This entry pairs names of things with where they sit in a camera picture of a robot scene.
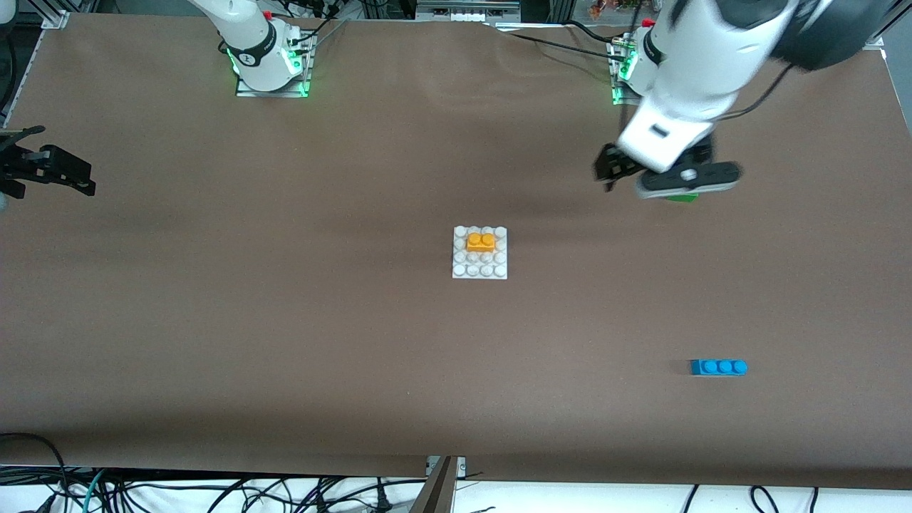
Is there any aluminium frame rail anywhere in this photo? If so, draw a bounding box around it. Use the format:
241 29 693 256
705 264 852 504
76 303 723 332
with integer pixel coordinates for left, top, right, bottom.
0 7 72 136

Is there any metal bracket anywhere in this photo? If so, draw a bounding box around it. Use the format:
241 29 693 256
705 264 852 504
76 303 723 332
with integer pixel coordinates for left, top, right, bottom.
410 456 467 513

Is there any white power strip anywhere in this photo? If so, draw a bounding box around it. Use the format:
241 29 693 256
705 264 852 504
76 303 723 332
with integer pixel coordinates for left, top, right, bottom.
415 0 521 22

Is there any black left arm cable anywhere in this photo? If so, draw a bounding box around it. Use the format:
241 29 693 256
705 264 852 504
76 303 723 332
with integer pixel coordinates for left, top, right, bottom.
712 63 793 123

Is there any white studded base plate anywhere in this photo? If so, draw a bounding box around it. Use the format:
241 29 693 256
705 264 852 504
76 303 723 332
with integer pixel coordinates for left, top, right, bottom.
452 226 509 280

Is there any teal cable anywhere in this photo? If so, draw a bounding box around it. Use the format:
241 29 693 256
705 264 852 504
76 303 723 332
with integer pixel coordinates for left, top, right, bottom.
68 469 108 513

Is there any blue three-stud block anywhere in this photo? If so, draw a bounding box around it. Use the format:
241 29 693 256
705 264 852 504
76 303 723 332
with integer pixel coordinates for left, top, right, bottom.
690 358 749 377

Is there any brown paper table cover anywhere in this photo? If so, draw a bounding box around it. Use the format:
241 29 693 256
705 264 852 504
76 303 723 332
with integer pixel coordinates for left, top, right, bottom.
0 13 912 491

